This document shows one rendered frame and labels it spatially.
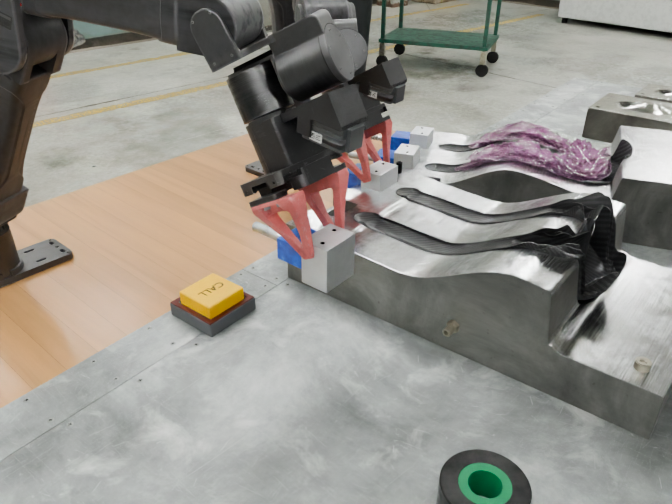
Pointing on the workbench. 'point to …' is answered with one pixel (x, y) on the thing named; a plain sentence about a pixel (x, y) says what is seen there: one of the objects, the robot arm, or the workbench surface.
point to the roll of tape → (482, 480)
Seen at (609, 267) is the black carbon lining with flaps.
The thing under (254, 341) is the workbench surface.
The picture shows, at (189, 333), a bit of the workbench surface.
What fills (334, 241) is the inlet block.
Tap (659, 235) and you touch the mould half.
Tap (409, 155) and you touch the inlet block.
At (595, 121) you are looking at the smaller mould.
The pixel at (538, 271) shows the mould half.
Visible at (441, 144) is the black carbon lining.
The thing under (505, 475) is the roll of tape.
